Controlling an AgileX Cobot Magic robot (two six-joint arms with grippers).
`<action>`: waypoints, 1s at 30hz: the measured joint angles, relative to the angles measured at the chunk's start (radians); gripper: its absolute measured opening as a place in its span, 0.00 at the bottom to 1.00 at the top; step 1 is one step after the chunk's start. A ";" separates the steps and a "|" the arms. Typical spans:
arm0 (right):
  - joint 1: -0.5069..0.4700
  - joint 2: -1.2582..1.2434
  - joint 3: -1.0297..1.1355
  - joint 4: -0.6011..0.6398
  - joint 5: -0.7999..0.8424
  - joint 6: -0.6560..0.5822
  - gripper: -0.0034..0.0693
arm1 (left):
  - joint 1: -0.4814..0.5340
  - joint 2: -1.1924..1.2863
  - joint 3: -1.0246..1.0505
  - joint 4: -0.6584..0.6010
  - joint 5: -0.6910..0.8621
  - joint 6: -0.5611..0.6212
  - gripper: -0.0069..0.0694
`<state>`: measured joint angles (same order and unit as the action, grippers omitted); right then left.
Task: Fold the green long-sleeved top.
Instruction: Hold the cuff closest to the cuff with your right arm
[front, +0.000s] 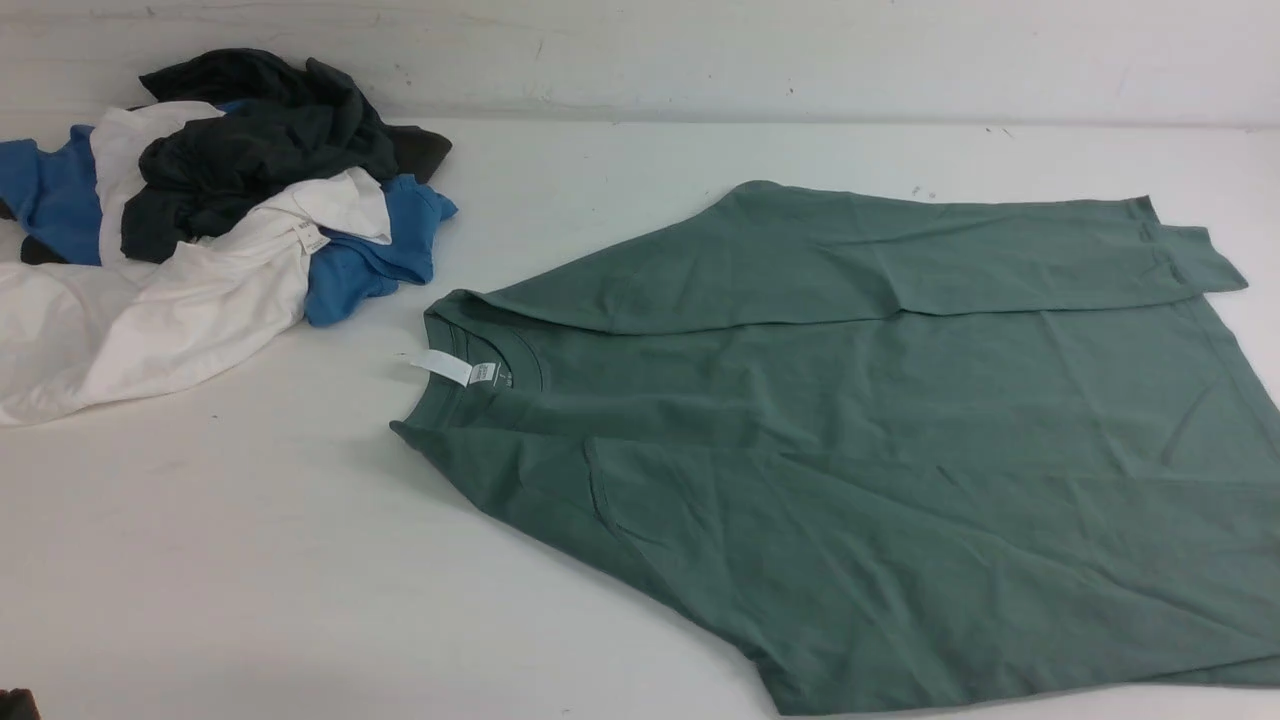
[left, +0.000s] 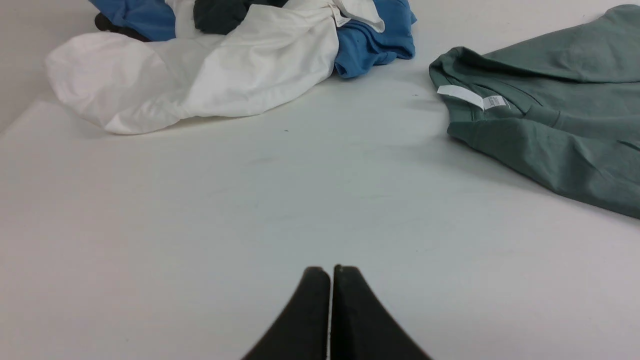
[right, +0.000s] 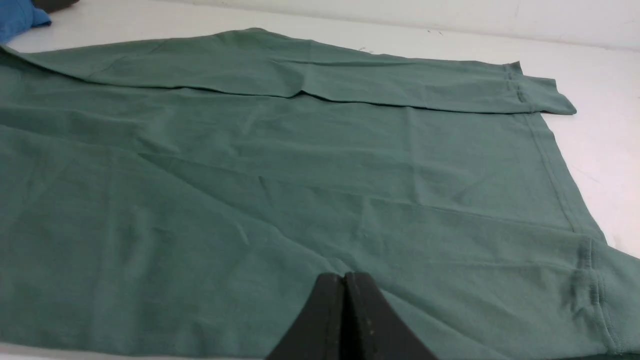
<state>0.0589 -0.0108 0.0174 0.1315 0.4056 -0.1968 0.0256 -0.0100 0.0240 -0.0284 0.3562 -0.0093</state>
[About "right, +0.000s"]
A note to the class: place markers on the blue garment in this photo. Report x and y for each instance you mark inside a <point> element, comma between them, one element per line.
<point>18,17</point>

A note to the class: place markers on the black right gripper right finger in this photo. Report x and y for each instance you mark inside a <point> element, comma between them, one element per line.
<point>372,330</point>

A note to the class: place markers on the green long-sleeve top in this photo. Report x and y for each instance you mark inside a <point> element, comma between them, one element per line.
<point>178,197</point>

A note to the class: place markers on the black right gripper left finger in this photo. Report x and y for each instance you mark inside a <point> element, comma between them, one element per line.
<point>316,332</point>

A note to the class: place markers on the dark grey garment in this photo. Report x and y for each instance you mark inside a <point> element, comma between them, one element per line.
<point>52,6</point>

